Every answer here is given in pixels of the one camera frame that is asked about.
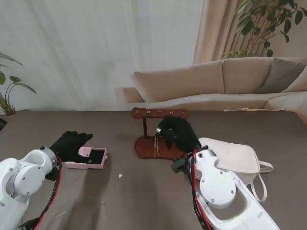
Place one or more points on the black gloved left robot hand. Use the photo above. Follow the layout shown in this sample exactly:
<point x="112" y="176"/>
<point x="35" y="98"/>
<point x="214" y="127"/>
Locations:
<point x="69" y="146"/>

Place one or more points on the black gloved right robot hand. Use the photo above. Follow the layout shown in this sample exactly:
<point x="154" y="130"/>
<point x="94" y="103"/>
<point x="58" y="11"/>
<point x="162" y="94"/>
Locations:
<point x="182" y="134"/>

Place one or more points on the pink floral box sleeve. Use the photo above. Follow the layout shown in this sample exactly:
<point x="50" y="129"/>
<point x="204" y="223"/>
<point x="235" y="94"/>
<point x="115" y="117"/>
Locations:
<point x="84" y="151"/>

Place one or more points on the white leather handbag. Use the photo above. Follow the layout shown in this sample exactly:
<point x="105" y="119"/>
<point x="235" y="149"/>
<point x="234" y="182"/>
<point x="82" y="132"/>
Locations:
<point x="239" y="155"/>

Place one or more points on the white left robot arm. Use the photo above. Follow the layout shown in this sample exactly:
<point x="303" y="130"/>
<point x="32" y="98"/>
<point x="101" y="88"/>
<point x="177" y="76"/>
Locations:
<point x="24" y="172"/>

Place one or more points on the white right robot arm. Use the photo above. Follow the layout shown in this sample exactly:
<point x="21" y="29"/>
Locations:
<point x="216" y="187"/>

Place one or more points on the brown wooden jewelry stand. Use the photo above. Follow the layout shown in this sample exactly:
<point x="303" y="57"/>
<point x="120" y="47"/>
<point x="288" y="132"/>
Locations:
<point x="146" y="151"/>

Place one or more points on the beige plant pot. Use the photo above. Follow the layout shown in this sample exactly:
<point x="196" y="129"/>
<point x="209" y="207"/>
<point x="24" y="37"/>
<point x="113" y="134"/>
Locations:
<point x="7" y="118"/>

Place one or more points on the dark flat device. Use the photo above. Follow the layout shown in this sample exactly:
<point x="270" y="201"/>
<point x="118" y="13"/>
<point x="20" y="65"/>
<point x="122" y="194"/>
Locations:
<point x="2" y="124"/>

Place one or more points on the broad-leaf green houseplant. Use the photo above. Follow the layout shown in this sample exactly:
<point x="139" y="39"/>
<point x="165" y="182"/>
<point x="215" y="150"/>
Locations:
<point x="16" y="80"/>

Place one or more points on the white sheer curtain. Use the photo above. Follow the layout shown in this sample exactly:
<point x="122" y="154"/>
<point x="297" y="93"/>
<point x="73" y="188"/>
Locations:
<point x="96" y="48"/>

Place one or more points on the beige drape curtain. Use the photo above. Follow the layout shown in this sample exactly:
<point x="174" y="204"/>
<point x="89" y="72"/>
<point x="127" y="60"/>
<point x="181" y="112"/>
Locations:
<point x="216" y="28"/>

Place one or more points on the grey sofa cushion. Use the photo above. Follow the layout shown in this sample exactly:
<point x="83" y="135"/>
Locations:
<point x="280" y="76"/>

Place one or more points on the beige sofa cushion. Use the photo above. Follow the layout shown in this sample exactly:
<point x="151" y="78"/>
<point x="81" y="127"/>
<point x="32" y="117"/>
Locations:
<point x="299" y="83"/>

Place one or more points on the tall dark green leafy plant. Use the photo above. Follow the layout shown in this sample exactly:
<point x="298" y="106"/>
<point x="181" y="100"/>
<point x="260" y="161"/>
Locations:
<point x="249" y="24"/>

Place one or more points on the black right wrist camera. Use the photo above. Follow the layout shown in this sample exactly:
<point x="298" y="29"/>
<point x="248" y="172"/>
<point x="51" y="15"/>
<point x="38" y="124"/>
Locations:
<point x="178" y="165"/>

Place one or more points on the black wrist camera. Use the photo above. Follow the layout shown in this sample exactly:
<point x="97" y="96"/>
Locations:
<point x="178" y="165"/>
<point x="50" y="174"/>

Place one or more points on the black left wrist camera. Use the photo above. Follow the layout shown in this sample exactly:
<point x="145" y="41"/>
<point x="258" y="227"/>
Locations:
<point x="50" y="174"/>

